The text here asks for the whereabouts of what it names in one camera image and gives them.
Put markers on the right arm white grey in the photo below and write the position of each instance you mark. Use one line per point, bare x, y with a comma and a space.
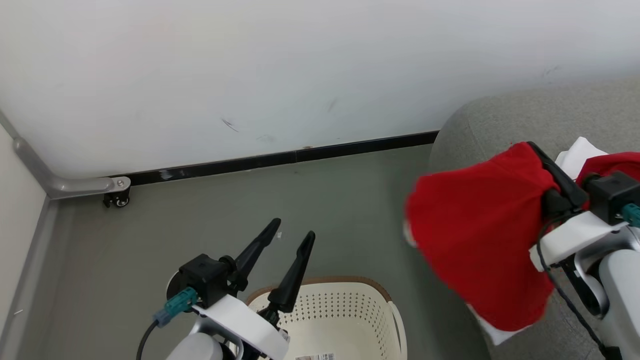
620, 290

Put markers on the red and white garment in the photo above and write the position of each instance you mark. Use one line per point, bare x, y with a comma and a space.
480, 235

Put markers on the white barcode label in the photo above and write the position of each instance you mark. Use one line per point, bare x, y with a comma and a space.
315, 357

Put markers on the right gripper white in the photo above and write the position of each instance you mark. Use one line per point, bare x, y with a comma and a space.
575, 240

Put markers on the black baseboard strip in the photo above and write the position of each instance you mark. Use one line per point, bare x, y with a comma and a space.
280, 159

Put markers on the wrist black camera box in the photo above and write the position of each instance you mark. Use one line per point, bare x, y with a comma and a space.
205, 277
610, 195

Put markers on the teal connector plug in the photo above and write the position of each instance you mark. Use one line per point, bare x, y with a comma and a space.
175, 305
632, 214

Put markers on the small black caster wheel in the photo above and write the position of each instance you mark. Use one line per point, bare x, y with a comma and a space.
119, 200

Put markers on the grey fabric sofa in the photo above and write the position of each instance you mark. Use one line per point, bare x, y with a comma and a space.
500, 125

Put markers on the grey metal frame leg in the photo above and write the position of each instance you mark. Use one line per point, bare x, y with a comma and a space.
65, 186

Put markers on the cream perforated laundry basket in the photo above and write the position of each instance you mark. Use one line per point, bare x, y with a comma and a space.
340, 325

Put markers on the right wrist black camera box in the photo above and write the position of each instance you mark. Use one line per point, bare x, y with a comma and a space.
610, 195

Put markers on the left arm white grey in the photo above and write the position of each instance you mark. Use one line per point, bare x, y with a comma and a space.
195, 350

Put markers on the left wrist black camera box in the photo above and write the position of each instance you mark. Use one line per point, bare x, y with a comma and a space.
205, 277

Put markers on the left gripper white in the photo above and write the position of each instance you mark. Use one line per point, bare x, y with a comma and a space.
245, 322

